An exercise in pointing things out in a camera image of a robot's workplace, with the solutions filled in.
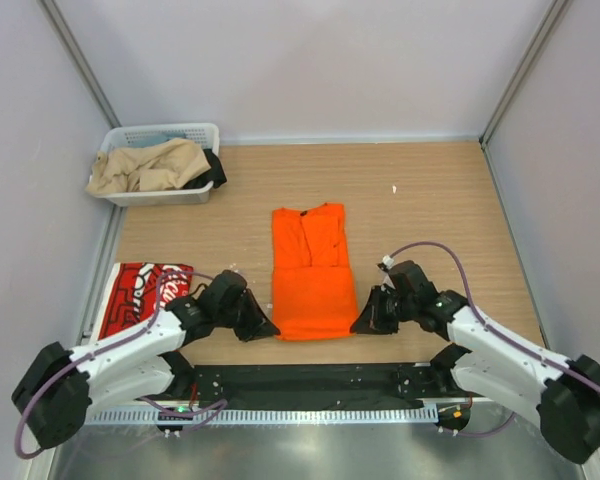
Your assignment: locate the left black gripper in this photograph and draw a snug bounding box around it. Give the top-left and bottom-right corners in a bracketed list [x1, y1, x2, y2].
[215, 287, 279, 342]

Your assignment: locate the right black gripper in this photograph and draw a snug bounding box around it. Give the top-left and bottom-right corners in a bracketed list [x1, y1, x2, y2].
[352, 284, 417, 335]

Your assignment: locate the orange t shirt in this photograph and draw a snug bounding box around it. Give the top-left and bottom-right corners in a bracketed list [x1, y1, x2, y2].
[271, 203, 358, 342]

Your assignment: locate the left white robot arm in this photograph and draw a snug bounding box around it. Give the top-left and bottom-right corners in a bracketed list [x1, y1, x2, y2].
[11, 286, 280, 459]

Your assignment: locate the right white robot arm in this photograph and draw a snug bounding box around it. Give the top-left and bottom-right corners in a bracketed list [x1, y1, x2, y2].
[351, 285, 600, 464]

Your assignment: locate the red coca cola t shirt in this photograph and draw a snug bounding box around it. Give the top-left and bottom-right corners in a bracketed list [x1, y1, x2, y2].
[90, 262, 194, 342]

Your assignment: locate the black t shirt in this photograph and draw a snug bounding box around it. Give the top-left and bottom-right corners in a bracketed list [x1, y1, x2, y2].
[184, 149, 227, 189]

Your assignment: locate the beige t shirt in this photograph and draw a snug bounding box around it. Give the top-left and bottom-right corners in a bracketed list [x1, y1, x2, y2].
[85, 138, 211, 197]

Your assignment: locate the white plastic basket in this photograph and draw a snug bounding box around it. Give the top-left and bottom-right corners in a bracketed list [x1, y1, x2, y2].
[93, 123, 220, 207]

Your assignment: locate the light blue cloth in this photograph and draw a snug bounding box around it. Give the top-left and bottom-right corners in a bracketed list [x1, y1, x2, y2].
[129, 132, 187, 148]

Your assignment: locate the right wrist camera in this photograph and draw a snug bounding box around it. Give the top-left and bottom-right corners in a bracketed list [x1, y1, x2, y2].
[377, 255, 438, 311]

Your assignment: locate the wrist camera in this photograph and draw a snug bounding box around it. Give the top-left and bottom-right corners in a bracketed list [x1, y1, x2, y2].
[377, 255, 438, 311]
[197, 270, 247, 318]

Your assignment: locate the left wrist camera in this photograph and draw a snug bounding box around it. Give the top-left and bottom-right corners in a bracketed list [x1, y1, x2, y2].
[197, 270, 247, 318]

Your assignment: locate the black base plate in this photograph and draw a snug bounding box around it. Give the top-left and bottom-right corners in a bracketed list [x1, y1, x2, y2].
[182, 363, 468, 411]

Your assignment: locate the aluminium frame rail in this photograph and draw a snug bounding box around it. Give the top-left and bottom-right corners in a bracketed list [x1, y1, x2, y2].
[39, 359, 589, 407]

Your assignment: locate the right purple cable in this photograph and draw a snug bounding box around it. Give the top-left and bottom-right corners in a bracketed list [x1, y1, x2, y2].
[379, 240, 600, 449]

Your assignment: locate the purple cable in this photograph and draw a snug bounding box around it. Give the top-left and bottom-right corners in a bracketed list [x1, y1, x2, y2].
[14, 271, 230, 460]
[379, 240, 600, 449]

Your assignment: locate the white slotted cable duct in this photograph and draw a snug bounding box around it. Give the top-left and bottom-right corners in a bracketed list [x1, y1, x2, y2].
[85, 404, 438, 427]

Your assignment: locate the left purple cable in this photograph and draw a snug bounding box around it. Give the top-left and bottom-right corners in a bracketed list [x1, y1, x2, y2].
[14, 271, 230, 460]

